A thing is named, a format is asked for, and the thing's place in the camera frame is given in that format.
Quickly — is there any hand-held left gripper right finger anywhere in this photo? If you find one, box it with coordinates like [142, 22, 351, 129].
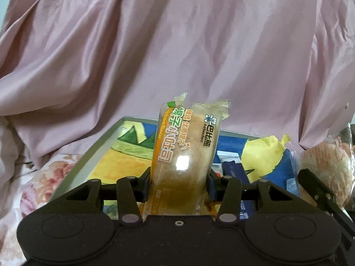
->
[207, 169, 322, 225]

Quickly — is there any pink satin curtain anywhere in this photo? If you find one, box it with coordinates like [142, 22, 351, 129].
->
[0, 0, 355, 170]

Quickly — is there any pale pink quilt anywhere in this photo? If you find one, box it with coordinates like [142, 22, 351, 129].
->
[0, 116, 34, 167]

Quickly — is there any grey shallow tray box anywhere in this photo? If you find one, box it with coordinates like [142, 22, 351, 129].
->
[49, 116, 300, 209]

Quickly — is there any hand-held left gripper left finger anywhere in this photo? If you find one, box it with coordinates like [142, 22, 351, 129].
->
[40, 167, 152, 225]

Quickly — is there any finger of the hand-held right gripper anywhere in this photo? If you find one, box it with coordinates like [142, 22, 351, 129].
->
[297, 168, 355, 236]

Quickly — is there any floral bed sheet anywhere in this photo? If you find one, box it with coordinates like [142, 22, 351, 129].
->
[0, 152, 84, 255]

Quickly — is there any white rice cracker packet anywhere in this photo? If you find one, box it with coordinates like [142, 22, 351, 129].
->
[301, 127, 355, 210]

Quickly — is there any yellow toast bread packet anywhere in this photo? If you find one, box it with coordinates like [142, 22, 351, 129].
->
[143, 91, 233, 217]

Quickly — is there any light blue sausage packet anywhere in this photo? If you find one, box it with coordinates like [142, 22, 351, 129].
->
[218, 151, 241, 164]

